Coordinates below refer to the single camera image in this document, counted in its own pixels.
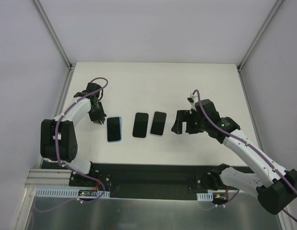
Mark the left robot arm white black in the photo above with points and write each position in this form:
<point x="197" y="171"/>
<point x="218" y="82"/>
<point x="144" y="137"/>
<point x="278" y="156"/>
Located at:
<point x="58" y="141"/>

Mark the aluminium frame post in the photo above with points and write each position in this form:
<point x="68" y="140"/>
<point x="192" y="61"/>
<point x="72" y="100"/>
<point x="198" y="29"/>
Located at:
<point x="51" y="32"/>
<point x="262" y="30"/>

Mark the metal sheet front panel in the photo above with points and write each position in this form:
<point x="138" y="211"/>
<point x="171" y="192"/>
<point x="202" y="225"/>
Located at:
<point x="243" y="213"/>

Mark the white cable duct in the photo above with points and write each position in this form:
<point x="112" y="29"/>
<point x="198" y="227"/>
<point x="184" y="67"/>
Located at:
<point x="207" y="197"/>
<point x="71" y="193"/>

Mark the right white cable duct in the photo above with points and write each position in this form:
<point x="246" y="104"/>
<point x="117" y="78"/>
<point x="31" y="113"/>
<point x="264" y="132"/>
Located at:
<point x="207" y="197"/>

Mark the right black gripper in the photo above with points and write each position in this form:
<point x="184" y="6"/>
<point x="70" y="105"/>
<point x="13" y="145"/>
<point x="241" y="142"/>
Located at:
<point x="188" y="122"/>

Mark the black phone blue edge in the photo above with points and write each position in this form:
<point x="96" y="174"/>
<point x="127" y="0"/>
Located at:
<point x="114" y="129"/>

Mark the light blue phone case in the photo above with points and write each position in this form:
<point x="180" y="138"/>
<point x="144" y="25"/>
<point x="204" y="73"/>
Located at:
<point x="121" y="129"/>

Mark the left aluminium table rail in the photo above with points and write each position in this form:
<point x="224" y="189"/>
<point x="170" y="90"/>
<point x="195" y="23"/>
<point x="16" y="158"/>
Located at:
<point x="58" y="109"/>

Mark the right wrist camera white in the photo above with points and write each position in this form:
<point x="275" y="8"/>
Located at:
<point x="193" y="100"/>

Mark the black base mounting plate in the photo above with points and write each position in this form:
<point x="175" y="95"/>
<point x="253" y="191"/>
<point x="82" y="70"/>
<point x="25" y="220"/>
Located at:
<point x="159" y="182"/>

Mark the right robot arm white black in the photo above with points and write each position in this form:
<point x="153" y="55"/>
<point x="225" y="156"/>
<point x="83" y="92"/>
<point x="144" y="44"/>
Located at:
<point x="271" y="184"/>

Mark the aluminium table rail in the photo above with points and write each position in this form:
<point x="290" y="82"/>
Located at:
<point x="58" y="109"/>
<point x="248" y="102"/>

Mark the left white cable duct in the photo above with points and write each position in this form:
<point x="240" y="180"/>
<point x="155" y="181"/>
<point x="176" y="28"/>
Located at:
<point x="71" y="193"/>

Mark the lavender phone case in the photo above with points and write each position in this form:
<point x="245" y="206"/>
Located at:
<point x="152" y="134"/>

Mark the black phone case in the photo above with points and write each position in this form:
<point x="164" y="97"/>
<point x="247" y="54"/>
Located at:
<point x="140" y="125"/>

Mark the right aluminium frame post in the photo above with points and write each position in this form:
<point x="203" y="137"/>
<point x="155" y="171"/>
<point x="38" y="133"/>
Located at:
<point x="262" y="30"/>

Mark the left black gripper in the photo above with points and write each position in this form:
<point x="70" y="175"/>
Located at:
<point x="97" y="115"/>

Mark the left aluminium frame post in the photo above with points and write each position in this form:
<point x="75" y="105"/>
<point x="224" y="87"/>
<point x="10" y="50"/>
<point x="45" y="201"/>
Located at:
<point x="51" y="32"/>

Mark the right aluminium table rail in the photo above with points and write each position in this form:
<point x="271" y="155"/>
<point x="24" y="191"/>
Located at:
<point x="248" y="102"/>

